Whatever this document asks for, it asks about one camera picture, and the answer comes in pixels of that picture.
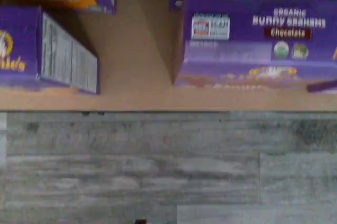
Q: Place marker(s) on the brown shelf board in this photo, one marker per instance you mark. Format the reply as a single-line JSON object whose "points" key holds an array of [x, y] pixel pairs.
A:
{"points": [[137, 50]]}

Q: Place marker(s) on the purple box brown patch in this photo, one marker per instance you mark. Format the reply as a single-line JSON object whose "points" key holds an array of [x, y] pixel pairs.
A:
{"points": [[250, 50]]}

